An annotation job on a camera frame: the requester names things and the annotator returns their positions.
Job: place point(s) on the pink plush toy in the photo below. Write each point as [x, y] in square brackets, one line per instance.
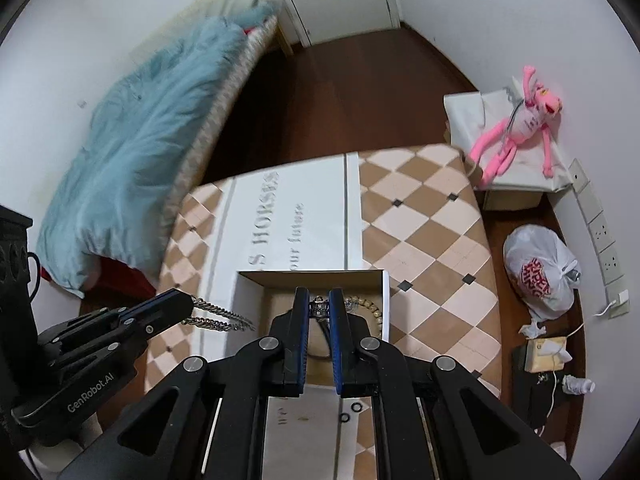
[510, 135]

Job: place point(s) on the black bag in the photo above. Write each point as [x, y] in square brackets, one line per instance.
[532, 395]

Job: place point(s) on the beige patterned mattress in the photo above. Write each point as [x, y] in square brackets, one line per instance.
[225, 100]

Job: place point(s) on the light blue blanket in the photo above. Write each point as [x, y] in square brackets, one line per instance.
[145, 150]

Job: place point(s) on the white plastic bag red print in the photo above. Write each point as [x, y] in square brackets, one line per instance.
[540, 270]

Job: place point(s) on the white wall socket strip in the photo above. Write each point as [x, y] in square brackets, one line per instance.
[597, 230]

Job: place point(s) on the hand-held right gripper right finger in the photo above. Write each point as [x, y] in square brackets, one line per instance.
[336, 342]

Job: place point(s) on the white cardboard jewelry box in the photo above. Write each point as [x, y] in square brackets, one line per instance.
[250, 305]

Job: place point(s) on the large white printed box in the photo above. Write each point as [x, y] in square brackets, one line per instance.
[300, 230]

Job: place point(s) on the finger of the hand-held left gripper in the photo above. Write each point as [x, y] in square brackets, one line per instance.
[150, 304]
[145, 329]

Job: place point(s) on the red cloth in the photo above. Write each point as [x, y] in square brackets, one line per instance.
[127, 277]

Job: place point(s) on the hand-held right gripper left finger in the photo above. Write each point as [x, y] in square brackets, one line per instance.
[302, 342]

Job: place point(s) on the yellow tissue box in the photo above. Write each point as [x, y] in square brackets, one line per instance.
[545, 352]

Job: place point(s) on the checkered tablecloth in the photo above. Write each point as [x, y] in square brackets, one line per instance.
[425, 240]

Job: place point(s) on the white cloth-covered box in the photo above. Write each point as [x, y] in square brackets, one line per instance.
[465, 115]

